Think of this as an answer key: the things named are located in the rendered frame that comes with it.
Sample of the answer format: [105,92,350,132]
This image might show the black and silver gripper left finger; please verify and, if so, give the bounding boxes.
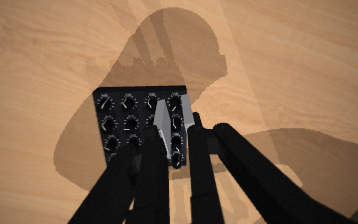
[67,99,171,224]

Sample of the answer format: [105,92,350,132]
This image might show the black knob box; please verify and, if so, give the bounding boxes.
[92,85,187,169]

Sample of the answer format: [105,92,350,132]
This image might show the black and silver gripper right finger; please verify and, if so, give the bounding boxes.
[181,94,358,224]

